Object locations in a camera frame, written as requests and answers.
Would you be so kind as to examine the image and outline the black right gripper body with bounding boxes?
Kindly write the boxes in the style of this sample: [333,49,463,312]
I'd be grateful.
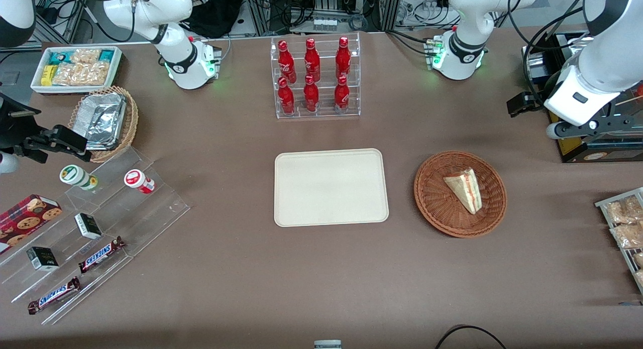
[0,94,51,163]

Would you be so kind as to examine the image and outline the triangular sandwich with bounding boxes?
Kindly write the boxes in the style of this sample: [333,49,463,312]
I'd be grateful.
[443,168,483,215]

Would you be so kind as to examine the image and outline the light oval wicker basket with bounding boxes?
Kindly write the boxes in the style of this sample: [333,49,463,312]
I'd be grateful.
[68,85,139,163]

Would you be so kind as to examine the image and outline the grey snack display tray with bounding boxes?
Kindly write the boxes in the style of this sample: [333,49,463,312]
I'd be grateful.
[595,187,643,294]

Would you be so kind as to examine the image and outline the brown round wicker basket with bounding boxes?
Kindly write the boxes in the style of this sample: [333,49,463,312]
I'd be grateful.
[414,151,507,238]

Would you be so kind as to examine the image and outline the cream rectangular tray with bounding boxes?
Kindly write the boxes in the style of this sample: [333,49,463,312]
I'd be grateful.
[274,148,390,227]

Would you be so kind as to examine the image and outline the white bottle green lid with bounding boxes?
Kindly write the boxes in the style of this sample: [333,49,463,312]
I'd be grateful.
[59,165,98,191]

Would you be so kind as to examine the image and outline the stacked aluminium foil containers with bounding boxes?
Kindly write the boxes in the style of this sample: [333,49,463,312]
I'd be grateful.
[78,92,127,151]

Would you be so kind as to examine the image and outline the black food warmer cabinet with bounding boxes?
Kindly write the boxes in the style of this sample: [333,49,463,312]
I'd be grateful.
[522,30,643,164]

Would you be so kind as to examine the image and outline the white rectangular snack bin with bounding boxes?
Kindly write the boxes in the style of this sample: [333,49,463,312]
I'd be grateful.
[30,46,123,96]

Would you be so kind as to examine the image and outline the large clear cracker bag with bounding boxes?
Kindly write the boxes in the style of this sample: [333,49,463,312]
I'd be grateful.
[53,61,110,87]

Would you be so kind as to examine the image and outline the white bottle red lid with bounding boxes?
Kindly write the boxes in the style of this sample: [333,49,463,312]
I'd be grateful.
[124,169,155,195]

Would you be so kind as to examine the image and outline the small clear cracker bag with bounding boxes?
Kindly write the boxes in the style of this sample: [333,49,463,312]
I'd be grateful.
[70,48,101,65]

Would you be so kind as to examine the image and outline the small black box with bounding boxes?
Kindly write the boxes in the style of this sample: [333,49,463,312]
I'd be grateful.
[74,213,102,240]
[26,247,59,272]

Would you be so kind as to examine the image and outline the red cookie box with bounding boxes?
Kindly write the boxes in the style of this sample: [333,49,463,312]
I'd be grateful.
[0,194,63,254]

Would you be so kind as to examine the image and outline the clear acrylic stepped shelf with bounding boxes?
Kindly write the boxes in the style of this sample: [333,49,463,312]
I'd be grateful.
[0,147,190,325]

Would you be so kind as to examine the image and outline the brown Snickers bar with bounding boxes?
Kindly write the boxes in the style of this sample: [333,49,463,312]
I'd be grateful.
[78,236,126,274]
[28,277,81,315]

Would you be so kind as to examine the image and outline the red cola bottle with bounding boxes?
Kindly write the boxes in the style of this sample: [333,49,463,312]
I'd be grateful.
[278,77,295,115]
[303,75,320,112]
[304,38,321,82]
[334,75,350,111]
[278,40,297,84]
[336,36,351,79]

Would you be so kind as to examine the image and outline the black bag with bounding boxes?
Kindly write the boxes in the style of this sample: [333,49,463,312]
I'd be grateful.
[183,0,244,39]

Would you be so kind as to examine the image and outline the clear acrylic bottle rack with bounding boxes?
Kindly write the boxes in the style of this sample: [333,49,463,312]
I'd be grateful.
[270,33,361,120]

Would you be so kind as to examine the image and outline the black looped cable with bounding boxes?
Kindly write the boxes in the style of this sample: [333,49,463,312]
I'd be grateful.
[435,325,508,349]

